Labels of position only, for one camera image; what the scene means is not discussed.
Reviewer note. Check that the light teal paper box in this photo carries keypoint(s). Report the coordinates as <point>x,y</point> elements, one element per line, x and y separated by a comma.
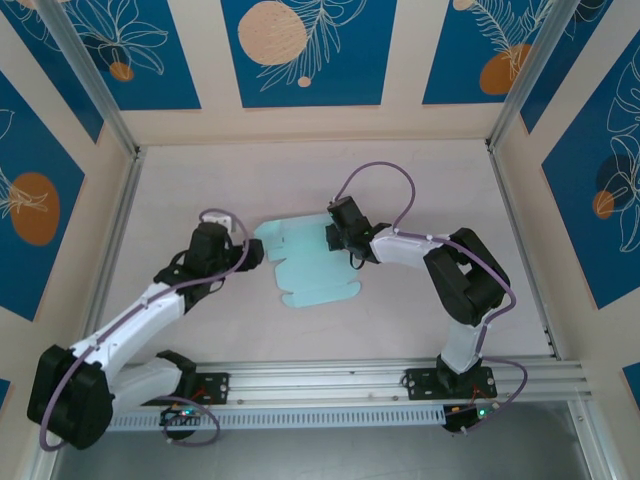
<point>310,260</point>

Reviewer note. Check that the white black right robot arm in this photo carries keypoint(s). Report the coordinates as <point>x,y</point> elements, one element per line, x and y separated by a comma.
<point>405,247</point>

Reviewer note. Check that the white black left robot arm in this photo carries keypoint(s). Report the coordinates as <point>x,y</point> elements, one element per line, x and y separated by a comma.
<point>135,320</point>

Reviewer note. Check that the grey metal sheet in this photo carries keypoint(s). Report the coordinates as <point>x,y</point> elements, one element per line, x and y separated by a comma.
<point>320,455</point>

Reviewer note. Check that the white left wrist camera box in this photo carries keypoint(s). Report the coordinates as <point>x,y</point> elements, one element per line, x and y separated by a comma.
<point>218,220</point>

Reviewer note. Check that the aluminium side rail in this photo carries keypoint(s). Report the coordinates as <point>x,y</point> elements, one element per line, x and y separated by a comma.
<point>108,265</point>
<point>524,250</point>

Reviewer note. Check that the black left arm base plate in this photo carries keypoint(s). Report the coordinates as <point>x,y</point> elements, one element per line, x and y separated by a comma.
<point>220,387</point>

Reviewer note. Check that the aluminium mounting rail beam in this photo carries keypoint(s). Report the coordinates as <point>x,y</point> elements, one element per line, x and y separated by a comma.
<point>320,385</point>

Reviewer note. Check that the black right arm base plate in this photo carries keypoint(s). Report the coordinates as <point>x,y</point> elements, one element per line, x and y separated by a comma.
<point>420,385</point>

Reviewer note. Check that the aluminium frame post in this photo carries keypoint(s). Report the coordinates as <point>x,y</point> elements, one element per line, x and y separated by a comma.
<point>104,95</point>
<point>532,75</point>

